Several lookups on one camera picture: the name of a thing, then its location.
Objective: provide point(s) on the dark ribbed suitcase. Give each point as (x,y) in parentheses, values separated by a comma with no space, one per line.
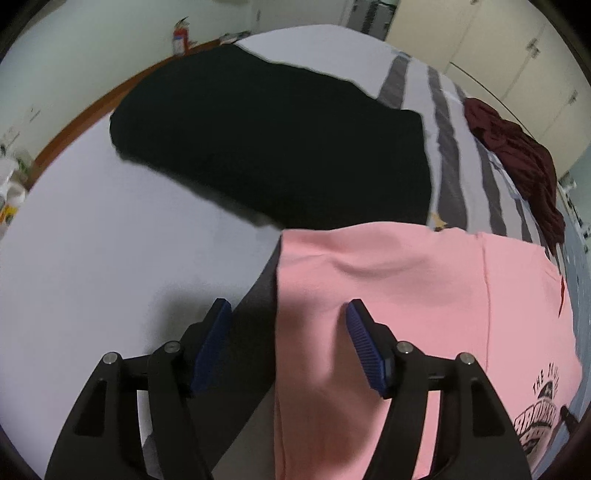
(376,18)

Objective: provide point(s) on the black folded garment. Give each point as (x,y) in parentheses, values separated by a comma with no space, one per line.
(277,138)

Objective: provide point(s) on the cream four-door wardrobe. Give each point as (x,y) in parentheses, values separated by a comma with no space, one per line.
(485,41)

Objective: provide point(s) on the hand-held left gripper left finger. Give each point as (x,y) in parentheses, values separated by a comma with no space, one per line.
(212,341)

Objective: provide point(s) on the red fire extinguisher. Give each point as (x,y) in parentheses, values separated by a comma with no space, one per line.
(179,41)

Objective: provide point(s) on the maroon garment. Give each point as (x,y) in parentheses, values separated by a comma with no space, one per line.
(521,157)

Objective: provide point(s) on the white shoe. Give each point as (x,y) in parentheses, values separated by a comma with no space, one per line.
(244,36)
(229,39)

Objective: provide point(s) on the colourful plastic bags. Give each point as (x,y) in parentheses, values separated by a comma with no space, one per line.
(11,198)

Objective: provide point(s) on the pink shirt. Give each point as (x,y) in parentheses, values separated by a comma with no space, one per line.
(415,277)

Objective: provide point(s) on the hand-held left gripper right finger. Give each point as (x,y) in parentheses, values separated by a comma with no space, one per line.
(367,346)

